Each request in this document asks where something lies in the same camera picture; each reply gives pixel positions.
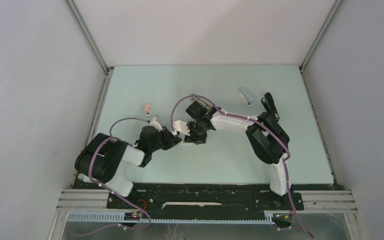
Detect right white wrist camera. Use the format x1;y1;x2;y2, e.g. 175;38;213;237
172;120;190;136

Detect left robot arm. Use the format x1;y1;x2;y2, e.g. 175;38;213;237
74;125;182;208

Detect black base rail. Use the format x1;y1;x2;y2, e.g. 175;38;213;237
72;180;315;221

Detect beige black long stapler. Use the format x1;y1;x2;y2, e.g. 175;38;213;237
189;94;212;110

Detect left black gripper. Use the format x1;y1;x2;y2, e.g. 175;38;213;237
149;126;182;153

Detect white staple box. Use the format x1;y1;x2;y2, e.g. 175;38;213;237
181;141;194;146

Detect pink stapler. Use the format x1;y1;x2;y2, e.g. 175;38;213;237
144;103;152;116

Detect light blue stapler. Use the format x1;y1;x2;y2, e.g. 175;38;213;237
239;87;255;107

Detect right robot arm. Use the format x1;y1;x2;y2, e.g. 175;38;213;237
184;101;291;209

